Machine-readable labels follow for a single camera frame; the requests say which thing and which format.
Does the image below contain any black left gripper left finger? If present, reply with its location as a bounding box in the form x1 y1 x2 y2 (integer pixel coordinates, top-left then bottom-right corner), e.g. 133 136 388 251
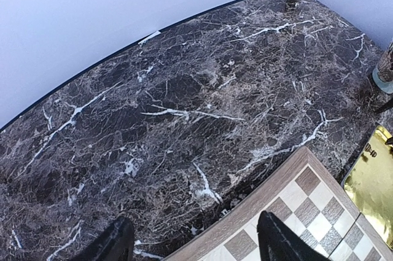
73 216 134 260

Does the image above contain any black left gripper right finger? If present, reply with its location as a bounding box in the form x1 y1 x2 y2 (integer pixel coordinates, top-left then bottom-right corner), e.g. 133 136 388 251
257 211 329 261

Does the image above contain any wooden chess board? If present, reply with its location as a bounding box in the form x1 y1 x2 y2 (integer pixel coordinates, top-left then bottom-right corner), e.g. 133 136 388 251
167 147 392 260

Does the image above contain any pile of dark chess pieces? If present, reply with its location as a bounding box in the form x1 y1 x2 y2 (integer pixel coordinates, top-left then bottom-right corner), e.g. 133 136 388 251
364 143 377 157

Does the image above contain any gold metal tray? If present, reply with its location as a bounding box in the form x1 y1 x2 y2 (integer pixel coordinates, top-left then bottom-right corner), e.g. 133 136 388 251
341 125 392 247

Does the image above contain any white coral pattern mug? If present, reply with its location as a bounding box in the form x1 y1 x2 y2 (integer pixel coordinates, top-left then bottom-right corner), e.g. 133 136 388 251
372 41 393 94

